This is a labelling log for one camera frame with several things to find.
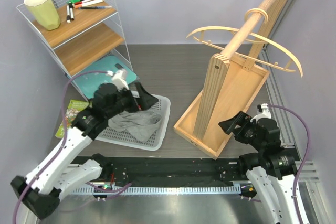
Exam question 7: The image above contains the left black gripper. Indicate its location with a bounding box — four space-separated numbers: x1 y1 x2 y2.
106 82 159 119

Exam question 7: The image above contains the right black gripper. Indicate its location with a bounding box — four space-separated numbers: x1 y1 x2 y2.
219 110 265 150

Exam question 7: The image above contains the grey tank top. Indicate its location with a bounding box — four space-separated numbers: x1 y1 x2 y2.
108 110 162 143

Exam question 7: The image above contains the wooden clothes hanger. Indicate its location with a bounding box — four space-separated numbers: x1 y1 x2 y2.
185 8 304 78

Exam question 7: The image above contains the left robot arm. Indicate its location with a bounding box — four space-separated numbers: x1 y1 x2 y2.
10 82 158 220

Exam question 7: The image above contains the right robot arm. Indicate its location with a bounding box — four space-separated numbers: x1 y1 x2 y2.
218 104 309 223

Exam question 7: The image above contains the white plastic basket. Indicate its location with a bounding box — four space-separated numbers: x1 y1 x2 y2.
96 94 171 151

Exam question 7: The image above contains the wooden clothes rack stand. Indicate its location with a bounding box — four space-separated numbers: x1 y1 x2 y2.
174 0 303 159

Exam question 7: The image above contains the teal bathroom scale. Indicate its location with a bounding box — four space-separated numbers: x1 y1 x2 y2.
74 55 138 99

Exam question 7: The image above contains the green book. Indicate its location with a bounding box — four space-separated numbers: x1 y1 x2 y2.
55 99 89 139

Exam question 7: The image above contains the thin black pen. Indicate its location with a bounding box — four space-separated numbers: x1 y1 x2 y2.
77 6 113 10

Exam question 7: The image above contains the orange white marker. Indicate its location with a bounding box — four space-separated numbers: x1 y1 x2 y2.
74 0 104 8

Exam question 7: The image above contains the black white marker left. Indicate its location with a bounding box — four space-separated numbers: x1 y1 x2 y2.
66 5 71 24

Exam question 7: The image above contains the black white marker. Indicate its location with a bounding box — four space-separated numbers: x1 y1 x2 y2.
68 3 75 21
66 5 71 24

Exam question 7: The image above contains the red white marker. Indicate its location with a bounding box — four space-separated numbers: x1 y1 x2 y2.
71 0 94 8

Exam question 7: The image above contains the black white marker right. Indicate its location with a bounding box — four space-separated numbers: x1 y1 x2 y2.
68 3 75 21

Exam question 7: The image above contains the yellow-green cup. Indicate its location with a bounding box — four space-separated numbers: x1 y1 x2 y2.
24 0 61 30

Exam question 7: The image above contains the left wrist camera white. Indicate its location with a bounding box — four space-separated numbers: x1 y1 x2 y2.
106 69 130 91

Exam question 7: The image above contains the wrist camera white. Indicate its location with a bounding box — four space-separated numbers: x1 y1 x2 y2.
250 103 272 122
106 69 130 91

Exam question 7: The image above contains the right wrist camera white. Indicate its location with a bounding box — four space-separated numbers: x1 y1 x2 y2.
250 103 272 122

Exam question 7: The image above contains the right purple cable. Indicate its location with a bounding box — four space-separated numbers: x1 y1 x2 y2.
267 104 312 224

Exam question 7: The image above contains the purple cable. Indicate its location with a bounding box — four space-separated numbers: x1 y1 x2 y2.
12 70 111 224
267 104 312 224

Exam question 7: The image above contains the white cable duct strip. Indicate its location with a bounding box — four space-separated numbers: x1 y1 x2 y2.
71 184 241 196

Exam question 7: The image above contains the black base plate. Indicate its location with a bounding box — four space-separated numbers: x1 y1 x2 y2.
70 157 260 187

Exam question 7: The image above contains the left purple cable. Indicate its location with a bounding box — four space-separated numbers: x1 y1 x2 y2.
12 70 111 224

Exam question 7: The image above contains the white wire shelf unit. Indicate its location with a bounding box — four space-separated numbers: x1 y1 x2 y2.
16 0 133 102

